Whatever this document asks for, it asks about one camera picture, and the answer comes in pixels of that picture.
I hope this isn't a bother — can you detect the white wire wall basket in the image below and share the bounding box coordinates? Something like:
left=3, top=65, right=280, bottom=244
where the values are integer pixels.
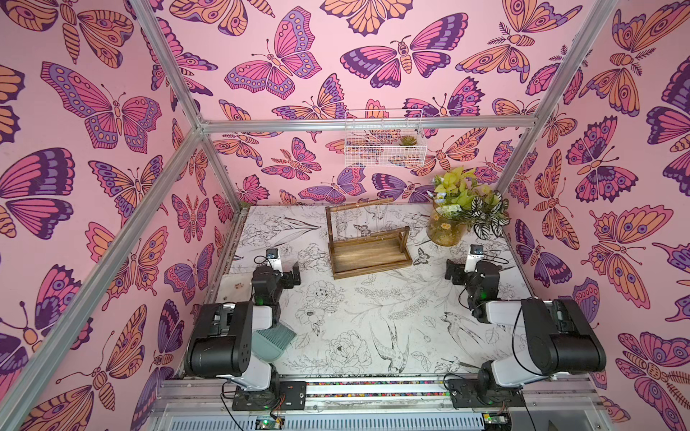
left=342, top=115, right=428, bottom=170

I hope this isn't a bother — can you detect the small succulent in basket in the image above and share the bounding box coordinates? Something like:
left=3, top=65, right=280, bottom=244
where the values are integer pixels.
left=400, top=136, right=418, bottom=147

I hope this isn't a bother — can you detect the wooden jewelry display stand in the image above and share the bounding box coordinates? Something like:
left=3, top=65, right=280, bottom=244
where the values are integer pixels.
left=325, top=198, right=413, bottom=279

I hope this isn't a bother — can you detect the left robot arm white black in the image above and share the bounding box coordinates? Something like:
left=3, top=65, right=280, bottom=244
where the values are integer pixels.
left=184, top=263, right=305, bottom=411

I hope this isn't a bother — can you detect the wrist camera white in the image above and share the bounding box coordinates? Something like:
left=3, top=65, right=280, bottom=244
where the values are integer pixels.
left=465, top=244, right=484, bottom=273
left=265, top=248, right=283, bottom=272

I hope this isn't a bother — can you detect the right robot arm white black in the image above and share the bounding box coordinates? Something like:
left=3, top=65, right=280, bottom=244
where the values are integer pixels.
left=444, top=260, right=607, bottom=406

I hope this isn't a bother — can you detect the glass vase with plants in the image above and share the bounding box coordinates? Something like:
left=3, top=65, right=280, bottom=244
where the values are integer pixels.
left=427, top=168, right=510, bottom=247

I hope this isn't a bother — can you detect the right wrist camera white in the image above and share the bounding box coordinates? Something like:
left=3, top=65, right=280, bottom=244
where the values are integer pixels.
left=465, top=244, right=484, bottom=273

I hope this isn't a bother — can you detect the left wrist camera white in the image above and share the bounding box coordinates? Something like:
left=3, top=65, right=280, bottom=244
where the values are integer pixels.
left=265, top=248, right=283, bottom=272

